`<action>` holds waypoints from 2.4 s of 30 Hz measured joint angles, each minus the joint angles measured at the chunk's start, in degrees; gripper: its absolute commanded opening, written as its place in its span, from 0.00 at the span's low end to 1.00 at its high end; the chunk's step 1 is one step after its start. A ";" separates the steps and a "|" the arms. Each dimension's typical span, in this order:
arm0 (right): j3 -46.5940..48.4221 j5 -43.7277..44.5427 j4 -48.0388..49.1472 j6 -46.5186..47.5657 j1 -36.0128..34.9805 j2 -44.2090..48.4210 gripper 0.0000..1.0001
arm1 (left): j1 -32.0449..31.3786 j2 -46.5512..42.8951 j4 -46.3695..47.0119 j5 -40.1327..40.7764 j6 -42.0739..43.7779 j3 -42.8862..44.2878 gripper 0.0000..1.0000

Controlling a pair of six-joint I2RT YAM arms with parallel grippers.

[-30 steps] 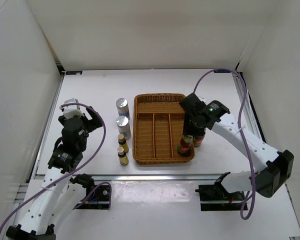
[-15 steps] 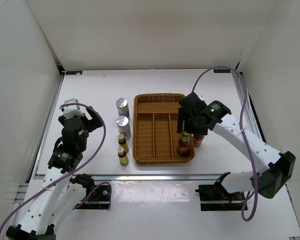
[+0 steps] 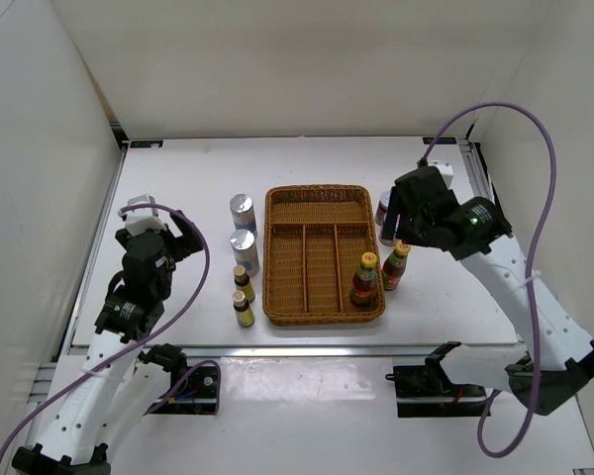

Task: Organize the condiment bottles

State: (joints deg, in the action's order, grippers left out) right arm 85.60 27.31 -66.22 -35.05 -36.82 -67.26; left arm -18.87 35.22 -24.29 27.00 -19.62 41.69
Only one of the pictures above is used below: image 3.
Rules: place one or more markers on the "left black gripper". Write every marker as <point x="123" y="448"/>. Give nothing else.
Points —
<point x="190" y="241"/>

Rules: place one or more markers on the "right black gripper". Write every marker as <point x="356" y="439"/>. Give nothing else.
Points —
<point x="397" y="208"/>

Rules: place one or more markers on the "white lid jar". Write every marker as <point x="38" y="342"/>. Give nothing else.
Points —
<point x="387" y="235"/>
<point x="382" y="208"/>

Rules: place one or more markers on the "red sauce bottle yellow cap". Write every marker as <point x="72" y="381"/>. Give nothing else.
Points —
<point x="363" y="285"/>

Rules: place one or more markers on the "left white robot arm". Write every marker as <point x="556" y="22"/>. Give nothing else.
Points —
<point x="121" y="380"/>

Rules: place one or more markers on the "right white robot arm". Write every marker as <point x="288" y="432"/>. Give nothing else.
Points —
<point x="555" y="357"/>

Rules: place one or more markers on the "silver cap shaker near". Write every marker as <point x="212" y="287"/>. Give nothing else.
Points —
<point x="243" y="244"/>

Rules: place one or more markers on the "silver cap shaker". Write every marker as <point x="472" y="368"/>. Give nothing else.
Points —
<point x="242" y="210"/>
<point x="243" y="244"/>

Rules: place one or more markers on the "silver cap shaker far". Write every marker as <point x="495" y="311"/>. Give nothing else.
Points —
<point x="242" y="210"/>

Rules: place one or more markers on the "brown wicker divided basket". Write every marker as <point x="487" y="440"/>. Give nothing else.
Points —
<point x="314" y="237"/>

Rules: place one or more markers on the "small amber bottle far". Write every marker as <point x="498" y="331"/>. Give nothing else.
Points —
<point x="242" y="282"/>

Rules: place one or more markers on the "small amber bottle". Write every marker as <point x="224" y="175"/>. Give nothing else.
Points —
<point x="242" y="282"/>
<point x="244" y="314"/>

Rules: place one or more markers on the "small amber bottle near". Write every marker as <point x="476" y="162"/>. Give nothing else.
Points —
<point x="244" y="314"/>

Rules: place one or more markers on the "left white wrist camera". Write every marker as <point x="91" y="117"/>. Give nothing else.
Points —
<point x="142" y="220"/>

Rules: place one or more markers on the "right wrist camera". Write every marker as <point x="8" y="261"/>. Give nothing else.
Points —
<point x="445" y="169"/>

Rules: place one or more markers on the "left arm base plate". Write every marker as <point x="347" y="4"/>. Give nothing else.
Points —
<point x="197" y="392"/>

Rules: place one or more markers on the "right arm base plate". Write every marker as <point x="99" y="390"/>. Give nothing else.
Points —
<point x="419" y="395"/>

